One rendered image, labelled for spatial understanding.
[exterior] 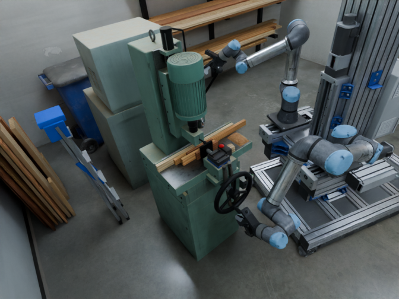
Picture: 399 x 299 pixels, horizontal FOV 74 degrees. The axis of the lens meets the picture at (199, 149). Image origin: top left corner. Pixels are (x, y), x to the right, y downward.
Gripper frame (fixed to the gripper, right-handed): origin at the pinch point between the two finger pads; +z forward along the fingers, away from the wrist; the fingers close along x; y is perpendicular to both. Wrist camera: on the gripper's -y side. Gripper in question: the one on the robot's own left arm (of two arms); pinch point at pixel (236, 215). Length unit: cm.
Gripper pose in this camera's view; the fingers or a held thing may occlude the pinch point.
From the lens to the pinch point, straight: 158.7
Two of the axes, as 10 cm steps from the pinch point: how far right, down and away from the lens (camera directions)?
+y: 4.0, 8.7, 2.8
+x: 8.0, -4.8, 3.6
